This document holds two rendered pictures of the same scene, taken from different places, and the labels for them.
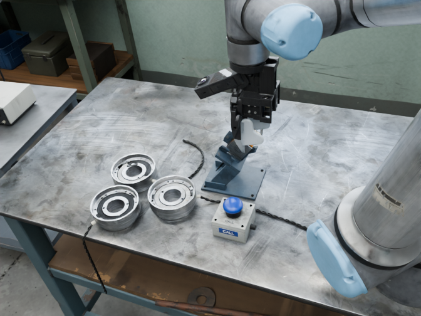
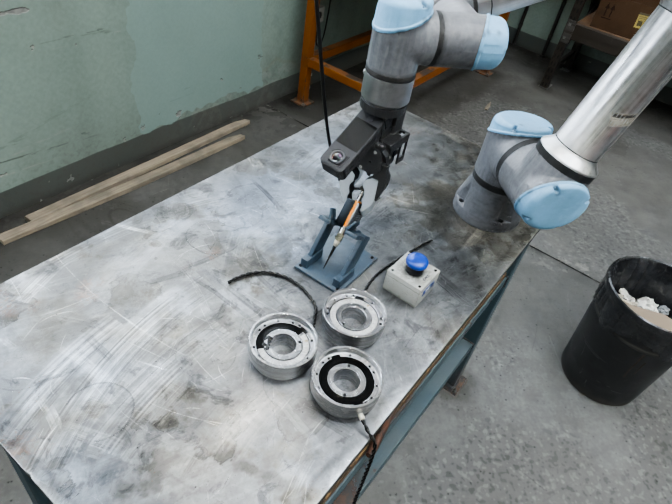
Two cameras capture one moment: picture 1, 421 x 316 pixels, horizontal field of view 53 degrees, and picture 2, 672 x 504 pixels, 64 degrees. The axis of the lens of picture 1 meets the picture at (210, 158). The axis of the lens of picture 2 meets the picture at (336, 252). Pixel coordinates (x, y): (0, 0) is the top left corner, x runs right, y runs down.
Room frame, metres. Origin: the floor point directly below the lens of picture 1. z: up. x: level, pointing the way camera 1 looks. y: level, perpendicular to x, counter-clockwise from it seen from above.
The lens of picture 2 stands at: (0.65, 0.69, 1.49)
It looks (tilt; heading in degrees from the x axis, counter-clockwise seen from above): 42 degrees down; 274
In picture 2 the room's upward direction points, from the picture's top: 11 degrees clockwise
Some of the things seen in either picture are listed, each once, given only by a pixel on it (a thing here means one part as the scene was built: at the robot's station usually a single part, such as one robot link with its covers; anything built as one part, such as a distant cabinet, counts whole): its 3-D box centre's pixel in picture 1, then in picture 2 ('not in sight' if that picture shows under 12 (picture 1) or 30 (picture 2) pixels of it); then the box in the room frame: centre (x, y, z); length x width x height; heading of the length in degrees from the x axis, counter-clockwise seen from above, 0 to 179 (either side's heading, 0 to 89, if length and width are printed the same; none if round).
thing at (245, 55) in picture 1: (249, 46); (385, 86); (0.69, -0.09, 1.14); 0.08 x 0.08 x 0.05
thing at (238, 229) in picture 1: (236, 220); (413, 277); (0.56, -0.04, 0.82); 0.08 x 0.07 x 0.05; 64
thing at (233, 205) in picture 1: (233, 210); (414, 268); (0.56, -0.03, 0.85); 0.04 x 0.04 x 0.05
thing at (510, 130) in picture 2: not in sight; (514, 148); (0.41, -0.33, 0.97); 0.13 x 0.12 x 0.14; 111
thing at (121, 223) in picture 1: (116, 208); (345, 383); (0.63, 0.22, 0.82); 0.10 x 0.10 x 0.04
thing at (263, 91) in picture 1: (254, 87); (378, 132); (0.68, -0.10, 1.06); 0.09 x 0.08 x 0.12; 66
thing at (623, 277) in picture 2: not in sight; (627, 336); (-0.26, -0.68, 0.21); 0.34 x 0.34 x 0.43
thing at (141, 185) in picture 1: (135, 173); (282, 347); (0.74, 0.18, 0.82); 0.10 x 0.10 x 0.04
